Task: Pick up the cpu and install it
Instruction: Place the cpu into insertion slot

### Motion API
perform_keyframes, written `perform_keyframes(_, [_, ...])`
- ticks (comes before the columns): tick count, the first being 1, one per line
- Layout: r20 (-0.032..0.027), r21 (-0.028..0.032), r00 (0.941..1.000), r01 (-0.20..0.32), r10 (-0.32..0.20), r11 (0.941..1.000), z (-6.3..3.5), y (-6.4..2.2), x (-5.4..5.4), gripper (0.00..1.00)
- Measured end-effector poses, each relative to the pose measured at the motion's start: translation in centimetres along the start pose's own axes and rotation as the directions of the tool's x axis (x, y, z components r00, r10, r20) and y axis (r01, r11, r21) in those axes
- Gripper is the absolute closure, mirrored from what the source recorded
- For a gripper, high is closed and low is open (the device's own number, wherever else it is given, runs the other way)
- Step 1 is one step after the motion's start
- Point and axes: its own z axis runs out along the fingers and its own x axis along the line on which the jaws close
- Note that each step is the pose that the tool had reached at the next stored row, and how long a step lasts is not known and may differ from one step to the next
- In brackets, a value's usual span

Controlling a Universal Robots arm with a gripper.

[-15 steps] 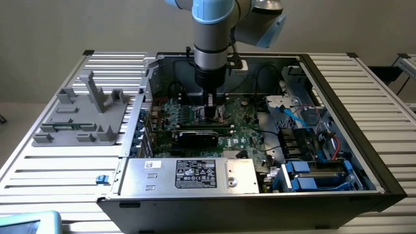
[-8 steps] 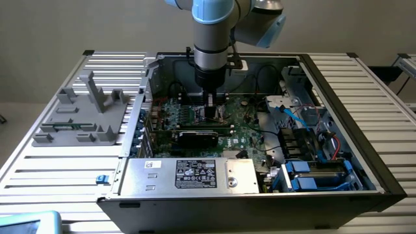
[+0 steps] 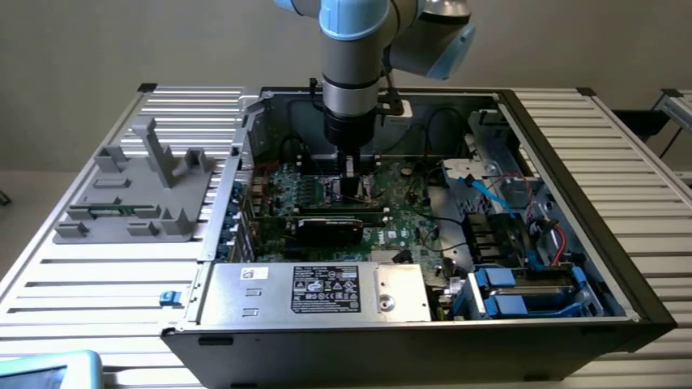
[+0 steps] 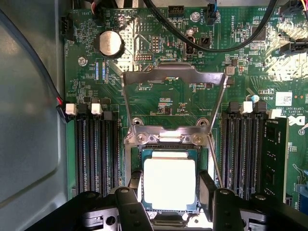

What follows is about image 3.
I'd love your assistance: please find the green RAM stick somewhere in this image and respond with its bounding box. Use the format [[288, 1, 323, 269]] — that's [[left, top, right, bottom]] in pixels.
[[68, 204, 159, 216]]

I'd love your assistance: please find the red SATA wire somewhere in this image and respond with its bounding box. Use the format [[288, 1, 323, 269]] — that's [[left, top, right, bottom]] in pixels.
[[545, 218, 569, 267]]

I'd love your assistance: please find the metal slat table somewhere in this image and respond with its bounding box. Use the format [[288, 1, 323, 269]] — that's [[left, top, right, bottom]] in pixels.
[[0, 83, 692, 389]]

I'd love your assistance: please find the grey plastic parts rack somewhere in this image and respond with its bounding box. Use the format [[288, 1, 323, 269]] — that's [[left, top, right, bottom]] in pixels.
[[51, 118, 219, 245]]

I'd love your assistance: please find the blue SATA wire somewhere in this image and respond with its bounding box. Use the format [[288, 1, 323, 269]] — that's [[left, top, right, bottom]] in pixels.
[[456, 173, 517, 220]]

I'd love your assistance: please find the black RAM slot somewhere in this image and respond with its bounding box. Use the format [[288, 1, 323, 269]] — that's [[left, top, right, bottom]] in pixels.
[[297, 204, 392, 216]]

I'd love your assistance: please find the black graphics card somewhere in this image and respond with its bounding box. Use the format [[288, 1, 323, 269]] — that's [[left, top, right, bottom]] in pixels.
[[295, 217, 364, 246]]

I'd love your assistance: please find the blue disk bay caddy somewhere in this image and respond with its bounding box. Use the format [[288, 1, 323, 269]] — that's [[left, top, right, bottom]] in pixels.
[[465, 265, 591, 321]]

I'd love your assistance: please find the CPU socket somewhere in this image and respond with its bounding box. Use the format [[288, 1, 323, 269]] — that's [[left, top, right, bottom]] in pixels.
[[323, 174, 379, 203]]

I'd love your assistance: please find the aluminium frame table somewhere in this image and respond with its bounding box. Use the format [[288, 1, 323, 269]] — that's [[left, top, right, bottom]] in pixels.
[[651, 88, 692, 135]]

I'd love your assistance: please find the open black PC case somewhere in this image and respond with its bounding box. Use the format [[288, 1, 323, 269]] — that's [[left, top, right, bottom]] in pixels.
[[160, 85, 679, 389]]

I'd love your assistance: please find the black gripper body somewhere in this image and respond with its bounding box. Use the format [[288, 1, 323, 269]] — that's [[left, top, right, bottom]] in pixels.
[[323, 110, 376, 156]]

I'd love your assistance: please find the teal teach pendant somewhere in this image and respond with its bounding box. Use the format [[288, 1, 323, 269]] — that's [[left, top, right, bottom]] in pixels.
[[0, 350, 104, 389]]

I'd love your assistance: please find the green motherboard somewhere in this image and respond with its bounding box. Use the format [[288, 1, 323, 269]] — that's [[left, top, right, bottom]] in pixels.
[[249, 156, 449, 264]]

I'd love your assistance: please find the black fan shroud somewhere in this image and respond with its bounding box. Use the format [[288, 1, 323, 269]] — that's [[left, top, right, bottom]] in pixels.
[[461, 211, 529, 268]]

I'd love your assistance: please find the silver drive cage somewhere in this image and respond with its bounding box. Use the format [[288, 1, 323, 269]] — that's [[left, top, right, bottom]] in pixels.
[[440, 109, 547, 212]]

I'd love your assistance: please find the silver power supply unit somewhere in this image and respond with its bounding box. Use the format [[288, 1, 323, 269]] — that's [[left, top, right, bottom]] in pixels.
[[196, 261, 432, 326]]

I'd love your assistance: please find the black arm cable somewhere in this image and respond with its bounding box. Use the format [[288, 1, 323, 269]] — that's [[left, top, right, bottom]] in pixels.
[[381, 0, 404, 118]]

